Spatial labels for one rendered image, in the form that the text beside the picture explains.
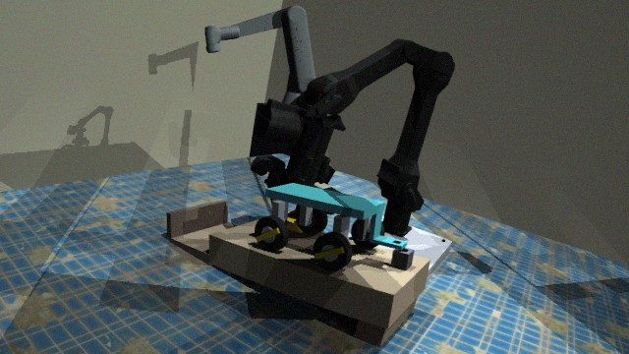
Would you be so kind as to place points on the tan wooden ramp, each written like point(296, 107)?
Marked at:
point(378, 287)

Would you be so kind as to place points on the yellow chock with orange handle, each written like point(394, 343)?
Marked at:
point(292, 224)

